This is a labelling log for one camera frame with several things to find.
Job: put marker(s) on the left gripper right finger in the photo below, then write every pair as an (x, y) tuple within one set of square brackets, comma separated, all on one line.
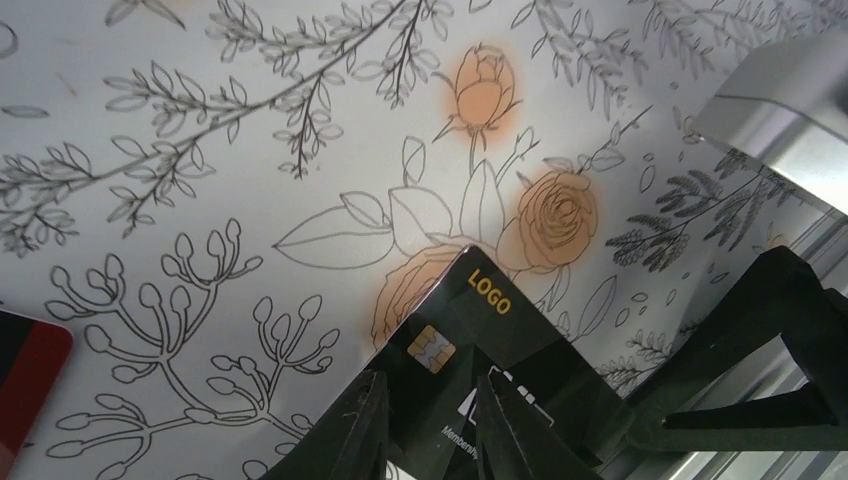
[(514, 443)]

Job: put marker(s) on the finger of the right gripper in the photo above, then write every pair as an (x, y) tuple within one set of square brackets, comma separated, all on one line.
[(778, 306)]

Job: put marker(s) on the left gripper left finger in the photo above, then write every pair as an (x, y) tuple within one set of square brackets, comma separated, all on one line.
[(349, 441)]

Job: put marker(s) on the black card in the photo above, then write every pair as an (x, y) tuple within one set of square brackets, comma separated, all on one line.
[(450, 316)]

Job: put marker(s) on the red card left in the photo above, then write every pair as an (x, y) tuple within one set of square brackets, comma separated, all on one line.
[(33, 354)]

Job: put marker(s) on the floral table mat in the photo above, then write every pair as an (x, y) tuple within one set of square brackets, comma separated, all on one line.
[(230, 204)]

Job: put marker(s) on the aluminium rail frame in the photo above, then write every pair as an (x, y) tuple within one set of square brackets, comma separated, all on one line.
[(784, 110)]

